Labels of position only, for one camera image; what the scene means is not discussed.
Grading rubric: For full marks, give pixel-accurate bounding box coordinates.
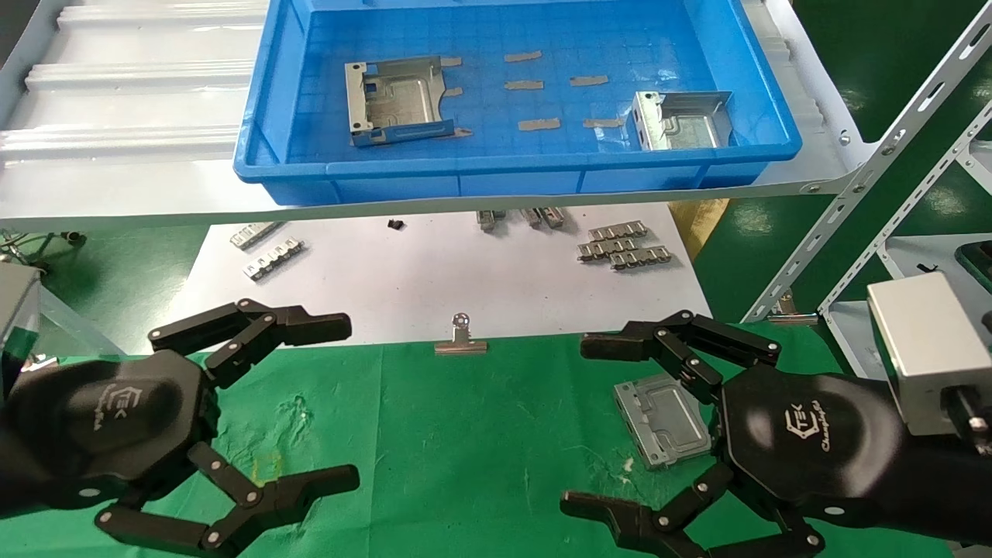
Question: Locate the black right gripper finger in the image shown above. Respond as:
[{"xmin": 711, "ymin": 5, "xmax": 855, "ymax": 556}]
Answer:
[
  {"xmin": 560, "ymin": 461, "xmax": 826, "ymax": 558},
  {"xmin": 580, "ymin": 310, "xmax": 782, "ymax": 404}
]

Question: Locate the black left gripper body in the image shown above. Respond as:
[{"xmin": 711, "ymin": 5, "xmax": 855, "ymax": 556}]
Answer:
[{"xmin": 23, "ymin": 349, "xmax": 222, "ymax": 512}]

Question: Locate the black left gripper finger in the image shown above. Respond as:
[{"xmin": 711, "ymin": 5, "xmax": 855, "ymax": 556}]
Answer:
[
  {"xmin": 95, "ymin": 442, "xmax": 362, "ymax": 558},
  {"xmin": 147, "ymin": 298, "xmax": 353, "ymax": 388}
]

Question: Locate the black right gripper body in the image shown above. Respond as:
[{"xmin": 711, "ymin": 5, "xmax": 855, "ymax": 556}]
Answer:
[{"xmin": 713, "ymin": 366, "xmax": 908, "ymax": 520}]

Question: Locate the sheet metal bracket part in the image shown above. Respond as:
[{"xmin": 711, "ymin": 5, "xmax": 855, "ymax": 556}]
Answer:
[
  {"xmin": 629, "ymin": 90, "xmax": 734, "ymax": 152},
  {"xmin": 345, "ymin": 56, "xmax": 474, "ymax": 148},
  {"xmin": 612, "ymin": 374, "xmax": 714, "ymax": 470}
]

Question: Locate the clear plastic bag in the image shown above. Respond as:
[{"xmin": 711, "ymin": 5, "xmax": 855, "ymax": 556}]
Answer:
[{"xmin": 35, "ymin": 291, "xmax": 129, "ymax": 361}]

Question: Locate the green table cloth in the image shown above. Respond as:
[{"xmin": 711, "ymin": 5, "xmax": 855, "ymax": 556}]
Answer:
[{"xmin": 0, "ymin": 333, "xmax": 958, "ymax": 558}]

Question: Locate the blue plastic bin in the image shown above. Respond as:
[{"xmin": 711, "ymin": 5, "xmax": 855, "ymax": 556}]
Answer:
[{"xmin": 234, "ymin": 0, "xmax": 803, "ymax": 207}]

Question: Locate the dark green tray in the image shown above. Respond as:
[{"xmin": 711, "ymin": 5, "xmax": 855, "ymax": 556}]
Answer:
[{"xmin": 955, "ymin": 240, "xmax": 992, "ymax": 294}]

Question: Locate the grey metal shelf rack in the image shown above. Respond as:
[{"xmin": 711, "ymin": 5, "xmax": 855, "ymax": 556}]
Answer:
[{"xmin": 0, "ymin": 0, "xmax": 992, "ymax": 326}]

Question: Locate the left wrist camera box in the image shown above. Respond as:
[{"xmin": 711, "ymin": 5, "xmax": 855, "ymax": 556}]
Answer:
[{"xmin": 0, "ymin": 263, "xmax": 41, "ymax": 365}]

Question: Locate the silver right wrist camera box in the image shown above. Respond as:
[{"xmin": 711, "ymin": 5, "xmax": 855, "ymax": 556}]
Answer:
[{"xmin": 866, "ymin": 271, "xmax": 992, "ymax": 454}]

